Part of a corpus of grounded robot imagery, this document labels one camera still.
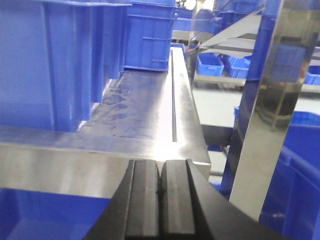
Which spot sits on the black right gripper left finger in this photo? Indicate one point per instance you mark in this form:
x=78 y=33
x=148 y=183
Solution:
x=133 y=211

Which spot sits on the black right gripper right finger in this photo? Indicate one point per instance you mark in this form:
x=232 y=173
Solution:
x=192 y=209

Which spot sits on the blue bin lower right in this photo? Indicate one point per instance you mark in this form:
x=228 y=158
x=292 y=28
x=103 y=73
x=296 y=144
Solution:
x=292 y=203

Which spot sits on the blue bin lower front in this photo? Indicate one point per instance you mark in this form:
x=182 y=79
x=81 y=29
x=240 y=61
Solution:
x=34 y=215

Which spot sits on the large blue target bin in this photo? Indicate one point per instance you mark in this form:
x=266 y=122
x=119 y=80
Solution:
x=51 y=61

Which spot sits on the tall blue crate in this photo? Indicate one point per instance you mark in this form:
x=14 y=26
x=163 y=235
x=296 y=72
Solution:
x=149 y=34

